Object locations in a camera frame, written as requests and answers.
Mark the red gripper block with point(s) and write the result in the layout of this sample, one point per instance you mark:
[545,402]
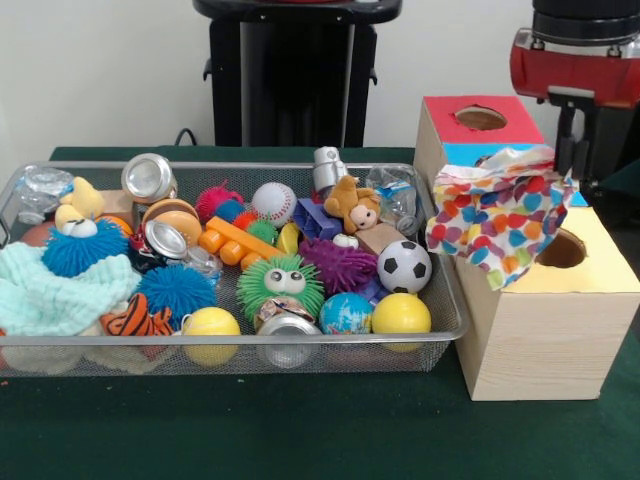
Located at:
[575,75]

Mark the heart print cloth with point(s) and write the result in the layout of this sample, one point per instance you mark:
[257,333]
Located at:
[500,220]

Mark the brown plush teddy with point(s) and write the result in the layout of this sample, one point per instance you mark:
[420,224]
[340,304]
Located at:
[352,203]

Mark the mint green cloth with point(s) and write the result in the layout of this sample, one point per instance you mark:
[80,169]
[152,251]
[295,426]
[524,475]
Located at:
[50,295]

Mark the wooden box with three holes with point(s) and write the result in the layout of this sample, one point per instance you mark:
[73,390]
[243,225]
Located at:
[540,330]

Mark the clear mesh bin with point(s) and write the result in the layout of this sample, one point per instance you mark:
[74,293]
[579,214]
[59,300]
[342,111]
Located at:
[130,366]

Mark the black upright panel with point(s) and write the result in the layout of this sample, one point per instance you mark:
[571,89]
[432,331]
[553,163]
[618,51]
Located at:
[628,140]

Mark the black and white soccer ball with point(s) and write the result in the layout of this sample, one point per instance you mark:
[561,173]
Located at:
[404,266]

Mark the yellow ball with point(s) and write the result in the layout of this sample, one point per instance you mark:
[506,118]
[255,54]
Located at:
[211,322]
[401,313]

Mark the silver toy robot figure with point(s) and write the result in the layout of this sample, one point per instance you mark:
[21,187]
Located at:
[328,165]

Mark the small globe ball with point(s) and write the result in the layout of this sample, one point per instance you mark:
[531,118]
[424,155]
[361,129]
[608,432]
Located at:
[346,313]

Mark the green spiky ball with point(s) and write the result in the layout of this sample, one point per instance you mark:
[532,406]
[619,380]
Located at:
[280,290]

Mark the orange bumpy toy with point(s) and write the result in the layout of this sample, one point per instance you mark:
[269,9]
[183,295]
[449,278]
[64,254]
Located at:
[235,240]

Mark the dark green table cloth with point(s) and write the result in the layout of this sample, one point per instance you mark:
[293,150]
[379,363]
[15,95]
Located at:
[300,430]

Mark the blue spiky ball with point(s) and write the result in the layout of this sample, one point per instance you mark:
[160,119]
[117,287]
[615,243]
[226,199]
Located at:
[175,290]
[82,250]

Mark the orange tiger plush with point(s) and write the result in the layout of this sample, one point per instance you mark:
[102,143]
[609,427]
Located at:
[135,318]

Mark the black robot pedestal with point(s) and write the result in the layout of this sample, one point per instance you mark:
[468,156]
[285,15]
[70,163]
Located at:
[290,80]

